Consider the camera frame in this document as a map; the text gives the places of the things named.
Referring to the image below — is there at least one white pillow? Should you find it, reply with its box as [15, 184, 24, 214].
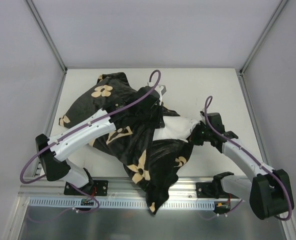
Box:
[152, 116, 200, 143]

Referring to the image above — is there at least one black floral plush pillowcase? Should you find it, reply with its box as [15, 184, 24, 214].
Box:
[58, 72, 194, 215]

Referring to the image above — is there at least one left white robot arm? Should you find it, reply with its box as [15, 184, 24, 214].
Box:
[35, 85, 166, 195]

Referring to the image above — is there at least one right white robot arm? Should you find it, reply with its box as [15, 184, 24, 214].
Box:
[192, 111, 295, 221]

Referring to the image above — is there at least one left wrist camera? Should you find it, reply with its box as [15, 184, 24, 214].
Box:
[154, 85, 167, 96]

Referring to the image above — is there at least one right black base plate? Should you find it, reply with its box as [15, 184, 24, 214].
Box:
[195, 182, 220, 199]

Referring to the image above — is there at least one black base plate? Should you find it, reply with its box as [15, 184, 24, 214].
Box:
[63, 179, 109, 197]
[195, 182, 220, 199]

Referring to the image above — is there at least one right thin purple wire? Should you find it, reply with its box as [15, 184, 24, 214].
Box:
[197, 197, 243, 221]

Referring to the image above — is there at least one thin purple wire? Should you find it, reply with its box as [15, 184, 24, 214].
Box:
[25, 194, 103, 223]
[197, 197, 243, 221]

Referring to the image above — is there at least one aluminium mounting rail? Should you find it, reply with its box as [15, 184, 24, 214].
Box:
[18, 177, 213, 200]

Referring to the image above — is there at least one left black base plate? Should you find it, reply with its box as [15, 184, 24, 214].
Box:
[63, 179, 109, 197]

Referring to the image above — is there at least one left thin purple wire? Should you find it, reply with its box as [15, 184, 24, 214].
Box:
[25, 194, 103, 223]

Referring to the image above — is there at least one slotted cable duct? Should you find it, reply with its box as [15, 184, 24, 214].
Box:
[29, 197, 215, 211]

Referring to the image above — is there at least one right aluminium frame post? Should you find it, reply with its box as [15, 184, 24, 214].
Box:
[239, 0, 289, 76]

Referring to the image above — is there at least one aluminium frame post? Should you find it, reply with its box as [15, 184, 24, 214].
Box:
[24, 0, 68, 74]
[239, 0, 289, 76]

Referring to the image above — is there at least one left aluminium frame post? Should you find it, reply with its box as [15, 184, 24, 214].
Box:
[24, 0, 68, 74]

